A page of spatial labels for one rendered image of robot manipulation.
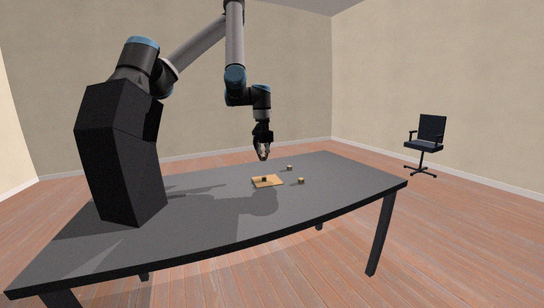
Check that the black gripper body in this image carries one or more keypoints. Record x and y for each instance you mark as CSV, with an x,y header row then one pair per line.
x,y
263,135

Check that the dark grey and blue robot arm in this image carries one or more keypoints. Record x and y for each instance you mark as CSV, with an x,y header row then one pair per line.
x,y
139,62

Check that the tan flat mat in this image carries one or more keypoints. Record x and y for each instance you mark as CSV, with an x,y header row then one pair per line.
x,y
271,181

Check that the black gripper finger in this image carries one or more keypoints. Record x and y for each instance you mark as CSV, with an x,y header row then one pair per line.
x,y
267,149
257,147

